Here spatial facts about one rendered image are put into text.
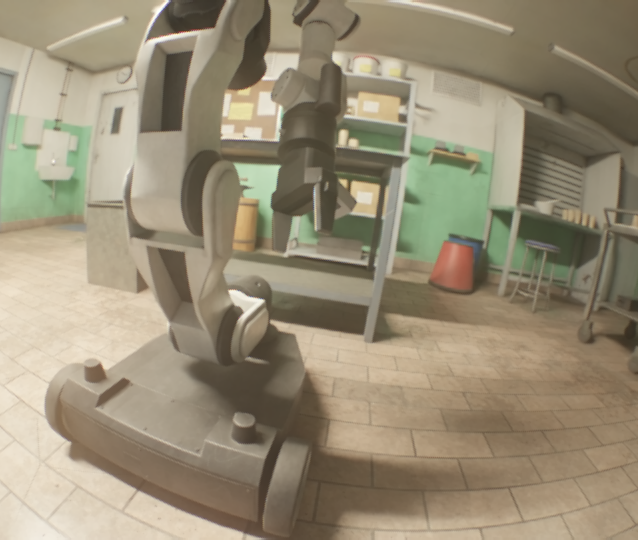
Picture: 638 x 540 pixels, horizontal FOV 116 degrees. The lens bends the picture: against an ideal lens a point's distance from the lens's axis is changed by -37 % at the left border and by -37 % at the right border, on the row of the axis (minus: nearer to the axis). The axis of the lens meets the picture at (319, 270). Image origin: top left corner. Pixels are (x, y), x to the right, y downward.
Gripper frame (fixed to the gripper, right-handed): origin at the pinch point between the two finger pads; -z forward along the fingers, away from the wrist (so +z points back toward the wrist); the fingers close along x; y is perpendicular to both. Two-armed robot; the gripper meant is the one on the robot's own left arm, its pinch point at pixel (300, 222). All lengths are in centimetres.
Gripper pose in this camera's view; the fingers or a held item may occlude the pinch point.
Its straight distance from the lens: 42.7
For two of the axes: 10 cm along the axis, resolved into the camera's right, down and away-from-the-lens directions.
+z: 0.5, -9.7, 2.4
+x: 6.0, -1.6, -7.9
